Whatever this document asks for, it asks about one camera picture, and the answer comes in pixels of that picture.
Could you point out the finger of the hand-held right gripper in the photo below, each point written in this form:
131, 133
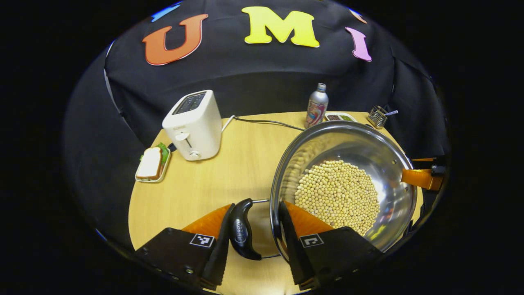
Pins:
423, 159
421, 178

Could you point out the white divided seasoning dish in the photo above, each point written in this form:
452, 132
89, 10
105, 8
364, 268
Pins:
339, 117

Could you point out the white toaster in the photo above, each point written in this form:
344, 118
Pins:
194, 127

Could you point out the silver bottle with pink label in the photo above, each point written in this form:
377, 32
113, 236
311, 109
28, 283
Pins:
316, 106

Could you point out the sandwich with lettuce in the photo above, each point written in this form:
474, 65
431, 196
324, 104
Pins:
149, 164

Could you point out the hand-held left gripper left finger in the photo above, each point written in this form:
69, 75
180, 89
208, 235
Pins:
221, 254

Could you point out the small sandwich plate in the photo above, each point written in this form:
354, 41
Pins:
166, 170

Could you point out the heap of yellow soybeans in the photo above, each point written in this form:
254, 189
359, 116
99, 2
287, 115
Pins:
337, 196

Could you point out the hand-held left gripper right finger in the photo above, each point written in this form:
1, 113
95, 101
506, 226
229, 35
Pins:
292, 254

